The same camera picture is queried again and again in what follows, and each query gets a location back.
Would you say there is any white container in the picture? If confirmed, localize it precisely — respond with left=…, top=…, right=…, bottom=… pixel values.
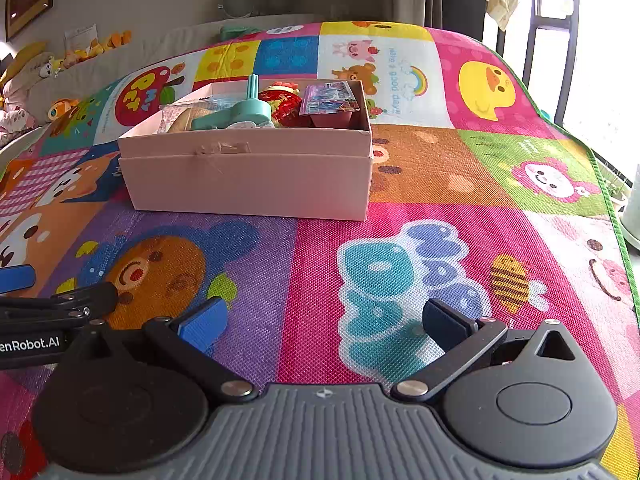
left=621, top=164, right=640, bottom=251

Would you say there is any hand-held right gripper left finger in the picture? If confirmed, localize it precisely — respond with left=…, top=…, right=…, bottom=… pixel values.
left=65, top=296, right=258, bottom=402

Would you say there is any row of yellow plush toys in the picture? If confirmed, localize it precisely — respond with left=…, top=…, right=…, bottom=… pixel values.
left=61, top=30, right=134, bottom=69

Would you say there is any plastic-wrapped bread stick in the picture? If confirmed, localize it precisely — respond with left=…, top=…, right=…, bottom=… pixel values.
left=167, top=110, right=202, bottom=134

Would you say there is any teal plastic toy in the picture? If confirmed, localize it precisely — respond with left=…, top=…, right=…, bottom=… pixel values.
left=191, top=74, right=275, bottom=131

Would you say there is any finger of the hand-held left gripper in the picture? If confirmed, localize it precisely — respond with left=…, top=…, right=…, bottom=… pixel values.
left=0, top=281, right=121, bottom=331
left=0, top=265, right=37, bottom=295

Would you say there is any teal object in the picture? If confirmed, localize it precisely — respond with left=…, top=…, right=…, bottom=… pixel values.
left=220, top=25, right=264, bottom=42

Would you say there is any pile of plush toys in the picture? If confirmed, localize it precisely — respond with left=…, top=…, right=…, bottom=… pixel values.
left=0, top=41, right=57, bottom=135

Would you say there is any pink cardboard box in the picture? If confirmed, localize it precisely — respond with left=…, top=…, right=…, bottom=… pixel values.
left=117, top=79, right=375, bottom=222

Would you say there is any red patterned plush toy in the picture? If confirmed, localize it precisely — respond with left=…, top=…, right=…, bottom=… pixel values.
left=257, top=81, right=304, bottom=128

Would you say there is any colourful printed play mat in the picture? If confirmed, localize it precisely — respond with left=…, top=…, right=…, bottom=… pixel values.
left=0, top=21, right=640, bottom=480

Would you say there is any clear plastic bag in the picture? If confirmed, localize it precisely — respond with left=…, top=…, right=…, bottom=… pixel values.
left=157, top=100, right=236, bottom=134

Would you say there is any black window frame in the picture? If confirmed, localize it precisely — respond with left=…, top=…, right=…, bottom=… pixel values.
left=522, top=0, right=582, bottom=127

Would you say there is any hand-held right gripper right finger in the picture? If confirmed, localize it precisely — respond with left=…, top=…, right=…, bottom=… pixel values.
left=391, top=298, right=591, bottom=402

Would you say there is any white paper card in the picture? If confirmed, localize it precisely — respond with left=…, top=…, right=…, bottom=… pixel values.
left=64, top=23, right=99, bottom=54

